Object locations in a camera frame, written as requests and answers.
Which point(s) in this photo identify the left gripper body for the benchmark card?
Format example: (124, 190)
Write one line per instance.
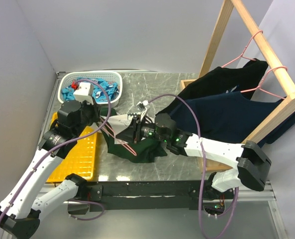
(92, 115)

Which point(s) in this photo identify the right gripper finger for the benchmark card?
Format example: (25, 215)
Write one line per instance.
(133, 115)
(128, 135)

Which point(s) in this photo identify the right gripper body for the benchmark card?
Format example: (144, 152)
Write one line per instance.
(145, 130)

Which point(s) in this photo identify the white green t shirt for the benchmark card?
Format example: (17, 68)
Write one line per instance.
(147, 150)

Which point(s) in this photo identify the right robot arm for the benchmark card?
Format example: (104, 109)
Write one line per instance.
(249, 165)

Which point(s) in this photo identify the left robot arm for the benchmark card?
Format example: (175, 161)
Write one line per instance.
(22, 210)

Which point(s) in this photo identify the navy blue t shirt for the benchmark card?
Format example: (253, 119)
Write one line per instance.
(228, 117)

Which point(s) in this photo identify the black t shirt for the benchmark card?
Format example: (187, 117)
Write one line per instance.
(225, 80)

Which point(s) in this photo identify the blue shark print cloth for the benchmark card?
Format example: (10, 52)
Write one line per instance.
(110, 88)

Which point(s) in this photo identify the white plastic basket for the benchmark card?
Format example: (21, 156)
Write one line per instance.
(111, 81)

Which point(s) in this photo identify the yellow plastic tray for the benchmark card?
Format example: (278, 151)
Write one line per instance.
(80, 161)

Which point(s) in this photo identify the black base bar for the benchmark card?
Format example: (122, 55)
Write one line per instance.
(135, 195)

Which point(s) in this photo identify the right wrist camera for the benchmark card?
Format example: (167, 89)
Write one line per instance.
(143, 108)

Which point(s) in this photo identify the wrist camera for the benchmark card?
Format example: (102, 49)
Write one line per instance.
(143, 108)
(84, 92)

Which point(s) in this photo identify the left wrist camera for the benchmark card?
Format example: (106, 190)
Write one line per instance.
(84, 92)

